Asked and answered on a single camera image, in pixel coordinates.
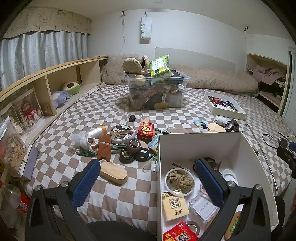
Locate wooden bedside shelf unit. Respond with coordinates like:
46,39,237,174
0,56,109,144

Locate black floral pouch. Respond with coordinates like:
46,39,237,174
224,119,241,132

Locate dark gold strip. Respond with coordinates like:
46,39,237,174
171,162,190,171

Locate white tape roll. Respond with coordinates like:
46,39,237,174
110,130,137,144

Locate clear snack jar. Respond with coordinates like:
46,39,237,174
0,120,28,174

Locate white shallow tray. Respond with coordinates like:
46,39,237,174
205,92,247,120

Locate green frog wooden coaster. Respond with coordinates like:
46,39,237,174
224,212,242,240

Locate clear plastic case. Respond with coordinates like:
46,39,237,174
188,192,220,223

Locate beige printed valance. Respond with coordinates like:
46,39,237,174
2,6,92,39

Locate black cable with adapter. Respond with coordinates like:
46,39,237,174
262,132,292,149

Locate white headboard panel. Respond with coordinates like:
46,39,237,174
154,47,236,70

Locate green snack bag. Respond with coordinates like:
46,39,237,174
148,54,173,78

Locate white sliding door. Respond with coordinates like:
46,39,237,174
281,45,296,121

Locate red gold box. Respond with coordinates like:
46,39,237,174
137,122,155,141

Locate pale yellow printed packet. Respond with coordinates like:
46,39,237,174
161,192,190,222

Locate translucent brown tape roll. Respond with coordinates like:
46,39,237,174
185,221,204,234

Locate pink clothes pile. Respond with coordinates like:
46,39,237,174
252,65,286,85

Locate black round tin gold emblem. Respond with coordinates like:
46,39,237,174
119,149,135,164

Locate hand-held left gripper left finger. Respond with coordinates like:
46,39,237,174
25,159,102,241

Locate wooden closet shelf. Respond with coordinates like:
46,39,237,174
245,53,289,116

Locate group of pens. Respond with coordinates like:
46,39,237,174
207,95,238,113

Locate black white patterned tape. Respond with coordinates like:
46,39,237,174
110,124,131,136

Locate green avocado plush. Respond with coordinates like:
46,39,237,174
61,82,81,95

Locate white blue carton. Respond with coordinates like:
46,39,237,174
147,134,160,151

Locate beige fluffy blanket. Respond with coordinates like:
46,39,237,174
101,54,259,97

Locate white hanging paper bag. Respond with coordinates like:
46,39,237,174
140,11,152,44

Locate brown fuzzy slipper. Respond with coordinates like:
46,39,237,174
122,57,142,74
138,55,149,71

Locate white fluffy wad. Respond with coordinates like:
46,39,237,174
70,133,88,149

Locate black hair ties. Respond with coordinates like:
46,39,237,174
203,158,222,171

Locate white cardboard box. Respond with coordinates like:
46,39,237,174
157,133,279,241

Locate black round tin white label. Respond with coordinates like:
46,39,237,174
134,148,150,162

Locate checkered bed sheet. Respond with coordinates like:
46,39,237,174
23,82,296,234

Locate white plastic ring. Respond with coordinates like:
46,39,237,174
165,168,196,197
222,169,237,186

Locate grey curtain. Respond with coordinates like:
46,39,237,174
0,30,89,90

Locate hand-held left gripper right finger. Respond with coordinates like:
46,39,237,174
194,159,286,241

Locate grey notebook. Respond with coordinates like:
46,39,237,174
22,145,40,181

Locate white rope bundle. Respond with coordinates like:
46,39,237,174
214,116,230,127

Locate thin metal rod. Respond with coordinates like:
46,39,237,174
245,124,278,192

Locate white wall cable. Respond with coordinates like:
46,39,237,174
119,13,126,56

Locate dark brown leather pouch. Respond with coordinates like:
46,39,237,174
97,134,112,163

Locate doll in clear case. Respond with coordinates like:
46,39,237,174
13,89,44,133

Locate beige rope coil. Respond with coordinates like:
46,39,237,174
167,173,195,190

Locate dark clothes pile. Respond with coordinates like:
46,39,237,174
258,81,285,98

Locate plastic bottle red label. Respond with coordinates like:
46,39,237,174
0,183,30,229

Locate purple plush toy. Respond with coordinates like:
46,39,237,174
51,90,72,109

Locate red printed packet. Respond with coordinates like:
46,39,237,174
163,221,200,241

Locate wooden oval lid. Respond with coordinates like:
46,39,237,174
208,122,226,132

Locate clear plastic storage bin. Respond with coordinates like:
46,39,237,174
124,71,192,111

